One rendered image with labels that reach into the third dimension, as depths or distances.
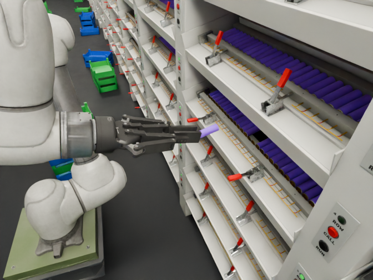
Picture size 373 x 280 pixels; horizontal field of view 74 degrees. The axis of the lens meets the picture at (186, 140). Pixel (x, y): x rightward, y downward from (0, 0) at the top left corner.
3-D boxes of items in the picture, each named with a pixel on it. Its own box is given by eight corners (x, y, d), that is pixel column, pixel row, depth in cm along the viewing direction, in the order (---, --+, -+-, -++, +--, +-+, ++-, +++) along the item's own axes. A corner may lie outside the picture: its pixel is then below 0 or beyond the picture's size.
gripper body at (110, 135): (96, 131, 44) (146, 131, 48) (91, 108, 50) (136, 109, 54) (94, 163, 48) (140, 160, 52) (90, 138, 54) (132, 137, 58)
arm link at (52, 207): (33, 220, 105) (10, 185, 92) (75, 199, 114) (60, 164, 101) (42, 249, 94) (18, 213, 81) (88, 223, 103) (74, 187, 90)
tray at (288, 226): (292, 251, 53) (295, 233, 47) (187, 111, 97) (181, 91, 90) (368, 208, 55) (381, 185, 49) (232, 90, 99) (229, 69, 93)
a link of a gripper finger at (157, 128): (121, 141, 53) (120, 137, 54) (167, 137, 59) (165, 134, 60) (124, 125, 51) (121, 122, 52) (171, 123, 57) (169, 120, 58)
